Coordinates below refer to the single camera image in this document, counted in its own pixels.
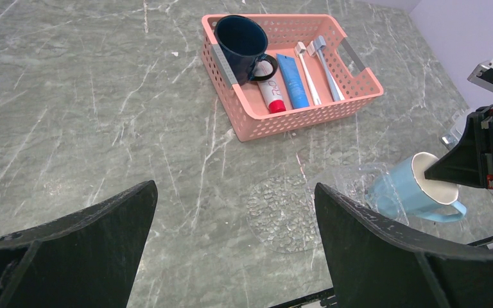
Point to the light blue mug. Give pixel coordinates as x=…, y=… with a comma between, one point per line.
x=405, y=190

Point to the clear textured oval tray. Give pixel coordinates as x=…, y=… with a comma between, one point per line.
x=281, y=210

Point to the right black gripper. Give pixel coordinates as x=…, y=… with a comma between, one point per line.
x=462, y=164

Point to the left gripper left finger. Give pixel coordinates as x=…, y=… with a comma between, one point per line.
x=88, y=258

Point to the white red-capped toothpaste tube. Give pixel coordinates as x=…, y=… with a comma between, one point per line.
x=269, y=88

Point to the blue toothpaste tube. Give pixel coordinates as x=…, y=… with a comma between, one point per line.
x=293, y=82

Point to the clear plastic toothbrush case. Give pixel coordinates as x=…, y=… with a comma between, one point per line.
x=453, y=135

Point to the white pink toothbrush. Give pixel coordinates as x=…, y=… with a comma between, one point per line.
x=300, y=50

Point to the black base frame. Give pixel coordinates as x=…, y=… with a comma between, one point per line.
x=403, y=267

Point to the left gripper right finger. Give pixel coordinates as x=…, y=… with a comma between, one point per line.
x=336, y=212

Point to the pink perforated plastic basket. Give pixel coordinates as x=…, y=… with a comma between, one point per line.
x=244, y=104

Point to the dark blue mug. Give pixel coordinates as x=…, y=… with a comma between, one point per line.
x=244, y=44

